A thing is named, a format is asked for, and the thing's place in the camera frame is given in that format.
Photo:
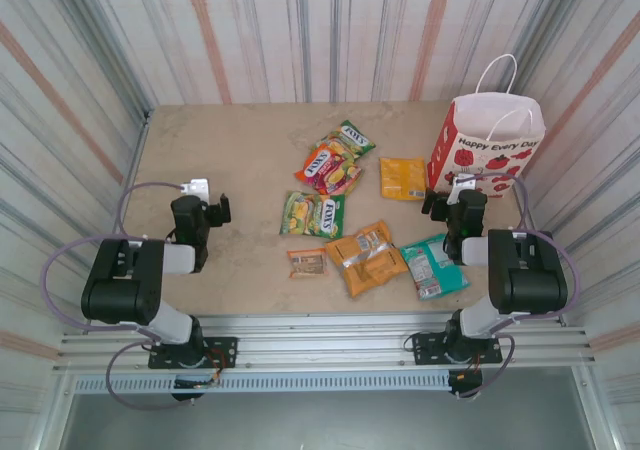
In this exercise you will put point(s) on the yellow snack packet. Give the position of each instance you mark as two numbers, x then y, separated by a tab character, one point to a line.
402	177

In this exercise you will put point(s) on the red white paper bag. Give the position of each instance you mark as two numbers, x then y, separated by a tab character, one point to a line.
492	165

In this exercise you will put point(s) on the teal snack packet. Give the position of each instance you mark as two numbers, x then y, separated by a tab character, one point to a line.
434	267

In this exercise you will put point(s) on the green Fox's candy bag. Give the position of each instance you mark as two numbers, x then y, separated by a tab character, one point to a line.
312	213
350	137

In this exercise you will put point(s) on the small orange snack bar packet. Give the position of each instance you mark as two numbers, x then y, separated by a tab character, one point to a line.
307	263

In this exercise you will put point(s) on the orange red Fox's candy bag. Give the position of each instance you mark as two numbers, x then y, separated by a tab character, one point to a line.
325	170

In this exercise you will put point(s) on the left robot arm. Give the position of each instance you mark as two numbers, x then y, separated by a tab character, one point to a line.
120	290

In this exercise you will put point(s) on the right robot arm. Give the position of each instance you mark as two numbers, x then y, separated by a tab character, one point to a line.
530	280

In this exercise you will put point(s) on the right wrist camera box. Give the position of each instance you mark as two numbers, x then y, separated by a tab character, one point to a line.
462	185

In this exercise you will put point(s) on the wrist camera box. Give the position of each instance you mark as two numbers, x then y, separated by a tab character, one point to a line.
196	188
462	185

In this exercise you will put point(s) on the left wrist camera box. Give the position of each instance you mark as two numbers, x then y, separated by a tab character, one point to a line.
196	188

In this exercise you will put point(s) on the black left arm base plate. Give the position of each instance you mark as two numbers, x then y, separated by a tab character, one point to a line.
222	352

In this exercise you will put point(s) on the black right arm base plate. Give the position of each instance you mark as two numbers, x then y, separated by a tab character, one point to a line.
427	347

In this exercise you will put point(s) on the aluminium rail frame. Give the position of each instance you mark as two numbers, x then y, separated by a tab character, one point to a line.
325	340

